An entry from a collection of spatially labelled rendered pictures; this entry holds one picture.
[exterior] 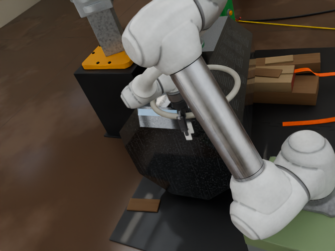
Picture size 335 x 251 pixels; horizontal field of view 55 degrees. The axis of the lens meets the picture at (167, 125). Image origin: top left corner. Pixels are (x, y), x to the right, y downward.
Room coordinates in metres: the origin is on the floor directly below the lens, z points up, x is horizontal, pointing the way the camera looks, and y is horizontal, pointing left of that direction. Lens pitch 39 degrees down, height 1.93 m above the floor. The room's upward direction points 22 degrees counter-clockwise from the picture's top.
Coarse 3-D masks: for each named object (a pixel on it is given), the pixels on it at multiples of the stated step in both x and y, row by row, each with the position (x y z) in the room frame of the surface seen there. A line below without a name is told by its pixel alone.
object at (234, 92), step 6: (210, 66) 1.57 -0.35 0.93; (216, 66) 1.54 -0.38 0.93; (222, 66) 1.51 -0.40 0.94; (228, 72) 1.45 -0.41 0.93; (234, 72) 1.40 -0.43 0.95; (234, 78) 1.36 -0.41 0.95; (234, 84) 1.30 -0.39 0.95; (240, 84) 1.30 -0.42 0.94; (234, 90) 1.24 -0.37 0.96; (228, 96) 1.21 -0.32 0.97; (234, 96) 1.22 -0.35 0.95; (150, 102) 1.43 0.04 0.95; (156, 108) 1.34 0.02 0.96; (162, 114) 1.28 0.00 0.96; (168, 114) 1.25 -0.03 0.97; (174, 114) 1.23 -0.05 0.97; (186, 114) 1.20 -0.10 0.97; (192, 114) 1.18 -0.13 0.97
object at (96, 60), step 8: (96, 48) 2.77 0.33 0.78; (88, 56) 2.67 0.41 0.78; (96, 56) 2.61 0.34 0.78; (104, 56) 2.55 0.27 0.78; (112, 56) 2.50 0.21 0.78; (120, 56) 2.44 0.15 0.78; (128, 56) 2.39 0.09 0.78; (88, 64) 2.52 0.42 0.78; (96, 64) 2.47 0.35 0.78; (104, 64) 2.41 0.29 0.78; (112, 64) 2.36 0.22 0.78; (120, 64) 2.31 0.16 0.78; (128, 64) 2.29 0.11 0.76
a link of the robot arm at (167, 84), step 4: (160, 76) 1.18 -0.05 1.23; (164, 76) 1.17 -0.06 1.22; (168, 76) 1.17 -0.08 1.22; (160, 80) 1.17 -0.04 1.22; (164, 80) 1.17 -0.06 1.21; (168, 80) 1.17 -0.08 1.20; (160, 84) 1.16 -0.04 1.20; (164, 84) 1.16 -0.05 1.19; (168, 84) 1.16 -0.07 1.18; (172, 84) 1.17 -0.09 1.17; (164, 88) 1.16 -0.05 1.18; (168, 88) 1.16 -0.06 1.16; (172, 88) 1.17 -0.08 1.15; (176, 88) 1.18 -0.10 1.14; (164, 92) 1.17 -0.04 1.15; (168, 92) 1.19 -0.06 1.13; (172, 92) 1.18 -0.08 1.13
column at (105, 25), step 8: (112, 8) 2.61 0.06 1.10; (88, 16) 2.53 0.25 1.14; (96, 16) 2.52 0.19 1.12; (104, 16) 2.51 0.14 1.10; (112, 16) 2.51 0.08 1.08; (96, 24) 2.52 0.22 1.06; (104, 24) 2.52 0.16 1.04; (112, 24) 2.51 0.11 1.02; (120, 24) 2.68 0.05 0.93; (96, 32) 2.53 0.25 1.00; (104, 32) 2.52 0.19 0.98; (112, 32) 2.51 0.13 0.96; (120, 32) 2.52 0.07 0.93; (104, 40) 2.52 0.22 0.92; (112, 40) 2.52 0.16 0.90; (120, 40) 2.51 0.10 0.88; (104, 48) 2.53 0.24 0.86; (112, 48) 2.52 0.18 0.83; (120, 48) 2.51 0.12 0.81
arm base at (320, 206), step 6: (324, 198) 0.56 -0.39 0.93; (330, 198) 0.57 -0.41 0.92; (306, 204) 0.58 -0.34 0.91; (312, 204) 0.57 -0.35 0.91; (318, 204) 0.56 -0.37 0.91; (324, 204) 0.56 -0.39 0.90; (330, 204) 0.55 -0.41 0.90; (306, 210) 0.58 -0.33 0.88; (312, 210) 0.56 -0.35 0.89; (318, 210) 0.55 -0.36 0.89; (324, 210) 0.54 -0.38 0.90; (330, 210) 0.54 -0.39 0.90; (330, 216) 0.52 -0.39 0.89
